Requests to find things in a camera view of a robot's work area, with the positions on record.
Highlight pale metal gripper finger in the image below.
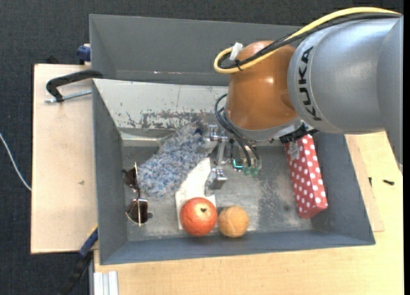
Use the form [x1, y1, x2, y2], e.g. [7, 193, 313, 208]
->
[204, 167, 228, 197]
[197, 124, 226, 155]

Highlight grey metal bin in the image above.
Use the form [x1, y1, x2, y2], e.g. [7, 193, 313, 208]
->
[88, 13, 376, 266]

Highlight red-orange apple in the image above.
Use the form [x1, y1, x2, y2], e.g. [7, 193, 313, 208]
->
[179, 197, 218, 237]

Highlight blue and white cloth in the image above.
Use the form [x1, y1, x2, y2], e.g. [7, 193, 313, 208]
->
[136, 126, 213, 200]

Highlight tan orange ball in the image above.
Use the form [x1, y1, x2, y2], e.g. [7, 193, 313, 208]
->
[217, 205, 250, 239]

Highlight red white-dotted box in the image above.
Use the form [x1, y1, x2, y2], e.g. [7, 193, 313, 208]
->
[284, 133, 329, 219]

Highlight dark sunglasses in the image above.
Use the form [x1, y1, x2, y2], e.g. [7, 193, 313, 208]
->
[122, 162, 154, 227]

